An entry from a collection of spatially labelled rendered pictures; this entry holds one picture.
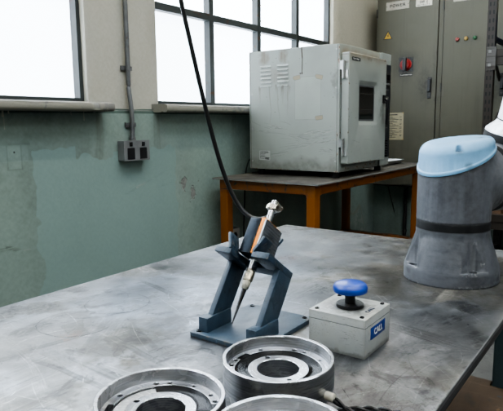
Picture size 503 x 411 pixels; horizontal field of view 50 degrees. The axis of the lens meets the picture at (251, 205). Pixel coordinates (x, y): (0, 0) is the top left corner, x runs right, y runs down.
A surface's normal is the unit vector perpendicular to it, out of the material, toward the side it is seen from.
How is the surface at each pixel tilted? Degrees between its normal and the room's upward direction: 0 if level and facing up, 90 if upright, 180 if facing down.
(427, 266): 72
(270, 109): 90
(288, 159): 90
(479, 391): 0
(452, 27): 90
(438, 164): 87
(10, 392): 0
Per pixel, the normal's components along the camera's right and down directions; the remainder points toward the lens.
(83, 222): 0.81, 0.08
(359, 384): -0.01, -0.99
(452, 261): -0.27, -0.16
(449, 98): -0.59, 0.13
